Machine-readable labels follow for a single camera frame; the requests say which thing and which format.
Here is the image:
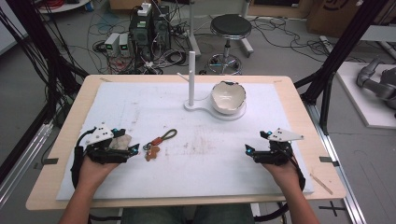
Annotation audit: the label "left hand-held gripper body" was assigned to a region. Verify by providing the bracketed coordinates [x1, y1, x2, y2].
[82, 123, 131, 165]

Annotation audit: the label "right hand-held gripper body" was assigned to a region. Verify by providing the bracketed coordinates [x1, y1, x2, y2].
[252, 127, 305, 166]

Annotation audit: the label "grey cloth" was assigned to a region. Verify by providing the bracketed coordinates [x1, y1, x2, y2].
[107, 133, 133, 151]

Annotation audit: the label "brown keychain with olive loop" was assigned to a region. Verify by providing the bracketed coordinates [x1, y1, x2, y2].
[143, 128, 178, 162]

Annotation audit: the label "person's left hand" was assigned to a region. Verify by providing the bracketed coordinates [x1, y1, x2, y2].
[76, 154, 121, 189]

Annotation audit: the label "person's right hand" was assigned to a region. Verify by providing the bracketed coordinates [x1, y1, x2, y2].
[262, 155, 302, 191]

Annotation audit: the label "light wooden table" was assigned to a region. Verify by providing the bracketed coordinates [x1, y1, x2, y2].
[25, 74, 347, 212]

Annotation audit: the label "black tape strip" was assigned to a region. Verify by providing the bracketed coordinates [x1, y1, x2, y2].
[318, 156, 341, 168]
[33, 157, 60, 171]

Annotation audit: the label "white eggshell-shaped bowl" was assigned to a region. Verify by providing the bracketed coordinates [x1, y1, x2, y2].
[210, 80, 248, 115]

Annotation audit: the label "white table mat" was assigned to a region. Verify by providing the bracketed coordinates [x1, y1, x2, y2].
[55, 81, 315, 202]

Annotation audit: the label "thin wooden stick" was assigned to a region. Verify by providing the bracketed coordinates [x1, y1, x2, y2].
[309, 173, 334, 196]

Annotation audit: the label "person's jeans legs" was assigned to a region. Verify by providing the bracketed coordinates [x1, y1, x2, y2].
[120, 203, 256, 224]

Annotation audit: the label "white floor platform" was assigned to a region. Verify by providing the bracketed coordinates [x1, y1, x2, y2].
[335, 61, 396, 131]

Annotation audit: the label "white stand with pole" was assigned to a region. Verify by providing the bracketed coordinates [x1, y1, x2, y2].
[177, 50, 248, 122]

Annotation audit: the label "small white power unit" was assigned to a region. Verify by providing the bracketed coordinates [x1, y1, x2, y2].
[104, 32, 121, 56]
[118, 33, 131, 56]

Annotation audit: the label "black computer tower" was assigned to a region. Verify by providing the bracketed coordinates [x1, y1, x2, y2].
[128, 3, 172, 63]

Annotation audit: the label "black round stool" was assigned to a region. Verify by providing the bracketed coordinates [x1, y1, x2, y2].
[206, 13, 253, 76]

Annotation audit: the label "white power strip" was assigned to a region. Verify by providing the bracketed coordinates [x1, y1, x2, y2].
[136, 2, 153, 17]

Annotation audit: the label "brown cardboard box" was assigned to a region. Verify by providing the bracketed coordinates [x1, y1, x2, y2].
[305, 0, 386, 39]

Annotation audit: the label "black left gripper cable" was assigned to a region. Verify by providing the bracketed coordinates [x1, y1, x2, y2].
[70, 126, 97, 189]

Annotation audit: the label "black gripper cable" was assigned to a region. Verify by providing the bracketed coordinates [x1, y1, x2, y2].
[253, 153, 307, 223]
[70, 126, 97, 189]

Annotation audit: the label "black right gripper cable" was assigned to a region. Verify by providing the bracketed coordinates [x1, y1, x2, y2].
[253, 153, 307, 223]

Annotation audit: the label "aluminium rail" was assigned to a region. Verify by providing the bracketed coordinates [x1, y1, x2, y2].
[304, 102, 368, 224]
[0, 121, 54, 207]

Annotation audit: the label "tangle of floor cables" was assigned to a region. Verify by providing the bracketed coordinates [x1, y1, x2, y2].
[87, 6, 368, 76]

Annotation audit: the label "black metal frame post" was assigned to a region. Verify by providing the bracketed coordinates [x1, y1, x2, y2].
[293, 0, 390, 136]
[0, 0, 90, 185]

